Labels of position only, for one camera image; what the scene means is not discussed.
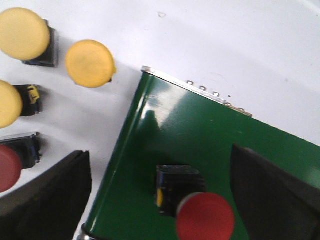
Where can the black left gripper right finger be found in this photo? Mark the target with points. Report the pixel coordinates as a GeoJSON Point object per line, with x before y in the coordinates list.
{"type": "Point", "coordinates": [273, 204]}

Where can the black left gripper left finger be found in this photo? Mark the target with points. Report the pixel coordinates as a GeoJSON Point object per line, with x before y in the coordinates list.
{"type": "Point", "coordinates": [50, 206]}

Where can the red mushroom push button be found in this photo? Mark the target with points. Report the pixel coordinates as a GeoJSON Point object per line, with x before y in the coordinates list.
{"type": "Point", "coordinates": [17, 152]}
{"type": "Point", "coordinates": [181, 193]}

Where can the yellow mushroom push button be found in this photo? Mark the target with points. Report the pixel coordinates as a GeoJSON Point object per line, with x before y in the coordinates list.
{"type": "Point", "coordinates": [27, 37]}
{"type": "Point", "coordinates": [18, 101]}
{"type": "Point", "coordinates": [90, 64]}

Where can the green conveyor belt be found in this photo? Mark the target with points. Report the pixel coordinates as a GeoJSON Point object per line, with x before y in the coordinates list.
{"type": "Point", "coordinates": [174, 123]}

